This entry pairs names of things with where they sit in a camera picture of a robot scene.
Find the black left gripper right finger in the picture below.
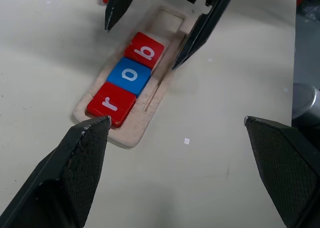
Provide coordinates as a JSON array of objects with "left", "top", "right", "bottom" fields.
[{"left": 243, "top": 116, "right": 320, "bottom": 228}]

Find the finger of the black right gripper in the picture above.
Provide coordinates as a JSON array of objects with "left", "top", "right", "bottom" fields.
[
  {"left": 171, "top": 0, "right": 234, "bottom": 70},
  {"left": 104, "top": 0, "right": 138, "bottom": 33}
]

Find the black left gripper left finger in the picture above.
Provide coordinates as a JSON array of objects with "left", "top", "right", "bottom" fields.
[{"left": 0, "top": 115, "right": 112, "bottom": 228}]

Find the red letter block b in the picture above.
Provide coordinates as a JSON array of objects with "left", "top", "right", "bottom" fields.
[{"left": 123, "top": 32, "right": 165, "bottom": 70}]

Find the silver robot body part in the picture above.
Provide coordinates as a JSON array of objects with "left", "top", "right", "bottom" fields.
[{"left": 291, "top": 82, "right": 320, "bottom": 128}]

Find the blue letter block o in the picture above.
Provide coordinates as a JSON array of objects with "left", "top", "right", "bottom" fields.
[{"left": 106, "top": 57, "right": 152, "bottom": 97}]

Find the red letter block r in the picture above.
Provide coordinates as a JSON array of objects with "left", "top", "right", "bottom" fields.
[{"left": 86, "top": 81, "right": 138, "bottom": 128}]

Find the light wooden letter tray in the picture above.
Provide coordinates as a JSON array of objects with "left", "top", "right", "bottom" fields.
[{"left": 72, "top": 5, "right": 188, "bottom": 148}]

